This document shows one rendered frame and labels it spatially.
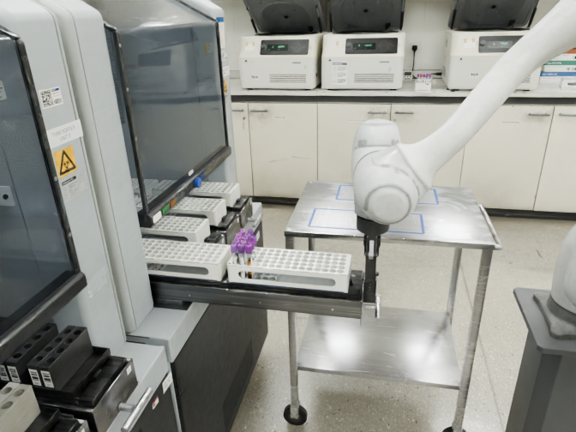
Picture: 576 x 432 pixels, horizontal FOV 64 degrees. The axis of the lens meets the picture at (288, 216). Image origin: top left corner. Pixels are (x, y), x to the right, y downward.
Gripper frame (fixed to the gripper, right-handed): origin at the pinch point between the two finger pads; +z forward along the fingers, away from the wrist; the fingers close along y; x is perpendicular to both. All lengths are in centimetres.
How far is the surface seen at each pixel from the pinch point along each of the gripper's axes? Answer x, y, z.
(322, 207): -17.8, -44.0, -2.2
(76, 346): -52, 39, -7
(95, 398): -46, 45, -2
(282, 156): -74, -229, 38
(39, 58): -54, 28, -57
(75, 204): -54, 28, -31
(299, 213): -24.6, -38.0, -2.2
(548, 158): 108, -229, 33
